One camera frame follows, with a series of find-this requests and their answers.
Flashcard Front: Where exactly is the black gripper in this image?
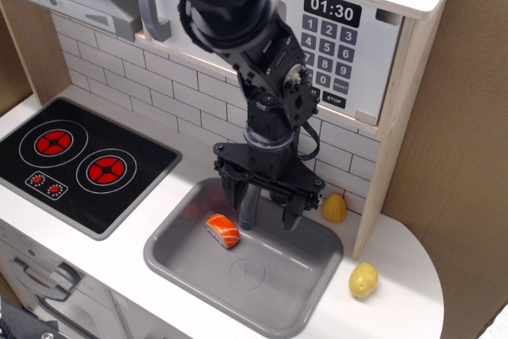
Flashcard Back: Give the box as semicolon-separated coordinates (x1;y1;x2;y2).
214;143;325;231

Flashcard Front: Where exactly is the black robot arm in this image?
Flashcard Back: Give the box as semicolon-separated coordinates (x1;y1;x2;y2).
178;0;325;230

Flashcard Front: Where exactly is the dark grey toy faucet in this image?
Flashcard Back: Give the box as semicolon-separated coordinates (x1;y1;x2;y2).
239;184;283;230

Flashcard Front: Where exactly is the salmon sushi toy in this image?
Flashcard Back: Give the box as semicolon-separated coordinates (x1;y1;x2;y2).
206;214;241;248

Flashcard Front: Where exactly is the yellow shell pasta toy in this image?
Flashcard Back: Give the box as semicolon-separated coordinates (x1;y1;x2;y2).
321;194;347;224

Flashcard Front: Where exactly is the grey toy sink basin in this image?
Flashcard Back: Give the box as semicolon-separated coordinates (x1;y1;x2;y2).
144;178;343;338

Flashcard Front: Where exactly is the yellow potato toy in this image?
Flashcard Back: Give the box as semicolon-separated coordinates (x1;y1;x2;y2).
348;263;379;298

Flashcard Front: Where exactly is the brown cardboard panel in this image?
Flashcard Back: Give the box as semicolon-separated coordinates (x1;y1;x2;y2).
383;0;507;338

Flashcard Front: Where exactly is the black toy stove top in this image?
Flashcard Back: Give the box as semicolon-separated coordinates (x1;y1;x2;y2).
1;98;182;241

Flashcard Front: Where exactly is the grey oven door handle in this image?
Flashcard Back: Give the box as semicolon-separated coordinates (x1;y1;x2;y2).
9;258;81;302

